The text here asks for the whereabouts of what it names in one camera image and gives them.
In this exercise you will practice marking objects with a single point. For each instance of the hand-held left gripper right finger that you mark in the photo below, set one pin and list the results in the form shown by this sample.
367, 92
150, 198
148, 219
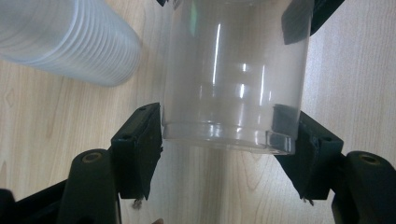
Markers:
314, 161

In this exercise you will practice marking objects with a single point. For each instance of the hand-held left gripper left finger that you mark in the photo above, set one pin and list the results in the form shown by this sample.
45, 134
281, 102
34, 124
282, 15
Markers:
137, 149

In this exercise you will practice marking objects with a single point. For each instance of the stack of frosted plastic cups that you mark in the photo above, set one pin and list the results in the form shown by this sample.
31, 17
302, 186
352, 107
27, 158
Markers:
71, 40

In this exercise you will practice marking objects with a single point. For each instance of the single transparent cup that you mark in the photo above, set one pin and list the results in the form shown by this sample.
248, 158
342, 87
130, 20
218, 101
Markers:
230, 77

